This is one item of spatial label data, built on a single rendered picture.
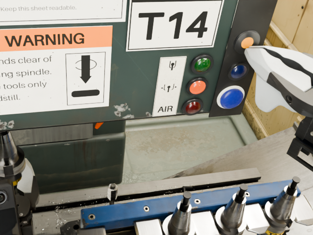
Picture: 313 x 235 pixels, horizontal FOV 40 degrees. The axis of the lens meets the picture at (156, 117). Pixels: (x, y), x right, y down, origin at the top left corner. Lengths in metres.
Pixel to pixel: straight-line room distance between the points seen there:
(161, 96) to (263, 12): 0.15
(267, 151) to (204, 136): 0.39
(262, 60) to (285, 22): 1.31
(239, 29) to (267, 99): 0.08
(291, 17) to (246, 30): 1.26
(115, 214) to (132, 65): 0.45
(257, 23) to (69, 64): 0.21
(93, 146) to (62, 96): 1.03
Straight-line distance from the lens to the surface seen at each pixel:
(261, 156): 1.68
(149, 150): 1.87
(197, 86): 0.51
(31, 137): 1.43
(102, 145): 1.51
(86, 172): 1.60
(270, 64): 0.47
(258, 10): 0.49
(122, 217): 0.86
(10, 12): 0.43
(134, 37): 0.45
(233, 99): 0.54
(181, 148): 1.90
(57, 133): 1.42
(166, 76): 0.49
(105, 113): 0.51
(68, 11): 0.43
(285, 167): 1.65
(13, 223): 0.76
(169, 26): 0.46
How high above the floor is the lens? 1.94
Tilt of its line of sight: 42 degrees down
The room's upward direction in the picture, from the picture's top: 9 degrees clockwise
